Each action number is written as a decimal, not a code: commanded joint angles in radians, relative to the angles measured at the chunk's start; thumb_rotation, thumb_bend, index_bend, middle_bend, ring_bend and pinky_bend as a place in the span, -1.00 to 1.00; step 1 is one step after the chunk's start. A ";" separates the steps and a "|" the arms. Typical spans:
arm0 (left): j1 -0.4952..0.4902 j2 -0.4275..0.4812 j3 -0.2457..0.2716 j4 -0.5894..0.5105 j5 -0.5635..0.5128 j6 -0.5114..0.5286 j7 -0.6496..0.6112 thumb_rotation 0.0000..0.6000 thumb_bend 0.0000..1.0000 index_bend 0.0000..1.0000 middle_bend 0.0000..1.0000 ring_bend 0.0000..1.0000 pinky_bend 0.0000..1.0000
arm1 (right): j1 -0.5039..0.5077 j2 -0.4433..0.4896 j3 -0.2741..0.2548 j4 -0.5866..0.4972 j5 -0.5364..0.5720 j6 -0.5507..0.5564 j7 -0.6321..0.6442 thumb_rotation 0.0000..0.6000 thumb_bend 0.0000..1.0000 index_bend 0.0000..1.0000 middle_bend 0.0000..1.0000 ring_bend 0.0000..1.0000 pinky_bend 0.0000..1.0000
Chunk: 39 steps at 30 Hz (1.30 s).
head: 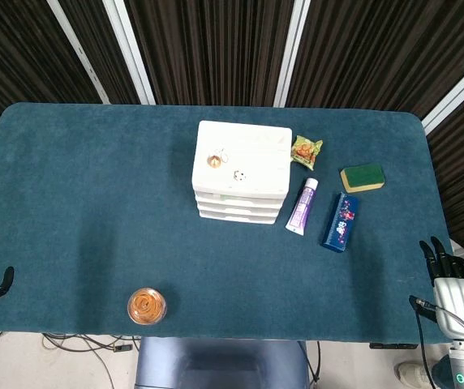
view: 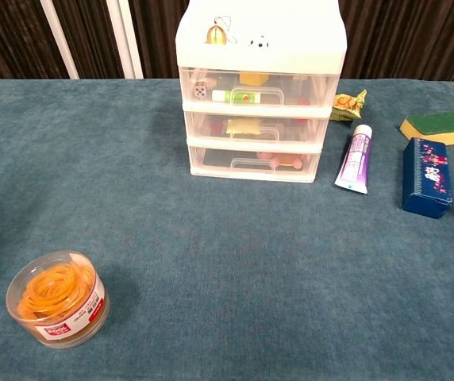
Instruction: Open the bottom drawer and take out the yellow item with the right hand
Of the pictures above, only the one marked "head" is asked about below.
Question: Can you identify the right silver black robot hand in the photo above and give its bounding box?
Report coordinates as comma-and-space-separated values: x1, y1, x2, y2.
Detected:
408, 236, 464, 342

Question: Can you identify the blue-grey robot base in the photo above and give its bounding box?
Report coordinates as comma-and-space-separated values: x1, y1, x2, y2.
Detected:
134, 336, 312, 389

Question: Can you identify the white plastic drawer cabinet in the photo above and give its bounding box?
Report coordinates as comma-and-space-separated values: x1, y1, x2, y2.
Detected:
191, 120, 294, 226

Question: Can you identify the black bar under table edge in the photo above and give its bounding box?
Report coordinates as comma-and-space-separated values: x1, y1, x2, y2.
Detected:
369, 342, 415, 350

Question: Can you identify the white shoe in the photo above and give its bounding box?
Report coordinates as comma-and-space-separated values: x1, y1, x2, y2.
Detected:
393, 361, 434, 386

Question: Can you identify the teal velvet table cloth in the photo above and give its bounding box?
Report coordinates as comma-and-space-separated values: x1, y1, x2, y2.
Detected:
0, 101, 464, 345

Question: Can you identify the dark blue patterned box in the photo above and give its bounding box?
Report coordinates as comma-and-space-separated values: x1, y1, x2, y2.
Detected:
320, 191, 359, 253

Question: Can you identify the green yellow sponge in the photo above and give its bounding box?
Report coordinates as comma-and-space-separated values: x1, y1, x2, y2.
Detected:
339, 163, 386, 195

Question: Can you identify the clear jar of rubber bands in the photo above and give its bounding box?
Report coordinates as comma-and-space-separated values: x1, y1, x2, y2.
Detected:
127, 286, 168, 325

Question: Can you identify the purple white toothpaste tube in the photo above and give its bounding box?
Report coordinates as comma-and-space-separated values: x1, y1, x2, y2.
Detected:
284, 177, 320, 236

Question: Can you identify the green yellow snack packet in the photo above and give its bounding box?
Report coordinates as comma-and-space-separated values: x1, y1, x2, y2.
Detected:
290, 135, 324, 170

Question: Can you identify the dark brown pleated curtain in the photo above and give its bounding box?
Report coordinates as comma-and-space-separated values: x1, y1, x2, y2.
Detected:
0, 0, 464, 250

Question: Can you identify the black cable of right hand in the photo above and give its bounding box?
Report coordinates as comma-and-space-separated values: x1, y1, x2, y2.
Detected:
414, 298, 464, 389

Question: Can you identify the floor cable with black plug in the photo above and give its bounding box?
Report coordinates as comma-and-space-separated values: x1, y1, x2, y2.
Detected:
41, 331, 142, 389

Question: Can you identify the wide white frame post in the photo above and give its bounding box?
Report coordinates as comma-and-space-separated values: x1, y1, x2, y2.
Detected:
101, 0, 157, 105
273, 0, 312, 108
420, 48, 464, 135

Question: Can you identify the thin white frame post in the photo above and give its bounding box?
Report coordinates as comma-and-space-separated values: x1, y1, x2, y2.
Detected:
46, 0, 111, 105

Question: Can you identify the gold bell charm with ring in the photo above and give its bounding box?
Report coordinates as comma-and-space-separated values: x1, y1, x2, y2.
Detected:
206, 147, 230, 169

